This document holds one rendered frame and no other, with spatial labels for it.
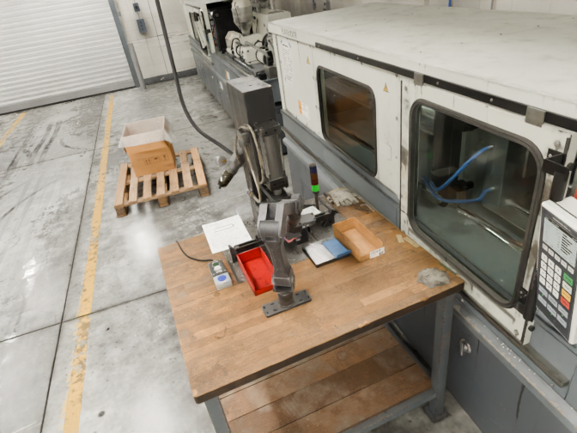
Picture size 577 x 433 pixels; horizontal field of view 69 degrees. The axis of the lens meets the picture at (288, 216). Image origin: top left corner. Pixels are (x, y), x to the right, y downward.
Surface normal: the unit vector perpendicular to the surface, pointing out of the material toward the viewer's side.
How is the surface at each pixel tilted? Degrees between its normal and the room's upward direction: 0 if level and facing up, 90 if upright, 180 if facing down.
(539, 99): 90
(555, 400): 33
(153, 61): 90
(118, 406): 0
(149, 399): 0
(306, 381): 0
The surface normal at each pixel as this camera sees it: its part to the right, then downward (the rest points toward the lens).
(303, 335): -0.13, -0.84
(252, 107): 0.38, 0.44
